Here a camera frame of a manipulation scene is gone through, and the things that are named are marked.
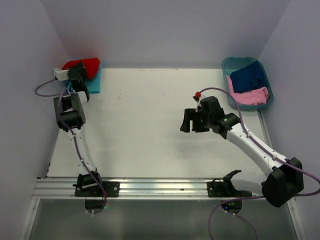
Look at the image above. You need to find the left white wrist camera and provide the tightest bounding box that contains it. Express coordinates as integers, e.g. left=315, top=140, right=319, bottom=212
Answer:
left=53, top=67, right=69, bottom=82

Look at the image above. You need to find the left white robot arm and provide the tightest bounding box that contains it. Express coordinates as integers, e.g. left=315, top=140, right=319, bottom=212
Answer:
left=53, top=62, right=104, bottom=197

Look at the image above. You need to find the navy blue t shirt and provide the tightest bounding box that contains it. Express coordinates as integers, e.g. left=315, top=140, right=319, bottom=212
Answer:
left=230, top=61, right=267, bottom=93

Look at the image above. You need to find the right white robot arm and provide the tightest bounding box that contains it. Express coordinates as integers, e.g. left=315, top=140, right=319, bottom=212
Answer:
left=180, top=96, right=304, bottom=208

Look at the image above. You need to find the teal plastic basket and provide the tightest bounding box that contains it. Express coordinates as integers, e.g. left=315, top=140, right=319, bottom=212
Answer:
left=221, top=57, right=274, bottom=111

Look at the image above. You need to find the pink t shirt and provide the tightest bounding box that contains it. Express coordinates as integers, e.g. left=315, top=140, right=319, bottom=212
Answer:
left=226, top=75, right=270, bottom=105

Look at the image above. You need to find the red t shirt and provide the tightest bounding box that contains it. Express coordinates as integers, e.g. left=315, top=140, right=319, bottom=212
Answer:
left=62, top=57, right=101, bottom=81

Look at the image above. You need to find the folded teal t shirt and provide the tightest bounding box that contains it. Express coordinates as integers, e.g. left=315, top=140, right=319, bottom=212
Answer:
left=67, top=64, right=102, bottom=96

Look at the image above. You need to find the aluminium mounting rail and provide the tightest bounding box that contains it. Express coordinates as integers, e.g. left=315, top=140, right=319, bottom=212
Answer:
left=31, top=177, right=296, bottom=201

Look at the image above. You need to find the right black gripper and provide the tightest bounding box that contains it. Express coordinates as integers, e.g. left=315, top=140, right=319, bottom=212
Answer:
left=180, top=108, right=213, bottom=133

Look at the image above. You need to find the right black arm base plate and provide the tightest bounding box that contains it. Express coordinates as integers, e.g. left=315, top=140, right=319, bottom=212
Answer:
left=206, top=178, right=252, bottom=198

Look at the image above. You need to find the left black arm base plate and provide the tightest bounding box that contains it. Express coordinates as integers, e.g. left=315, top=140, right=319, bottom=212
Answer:
left=72, top=181, right=120, bottom=198

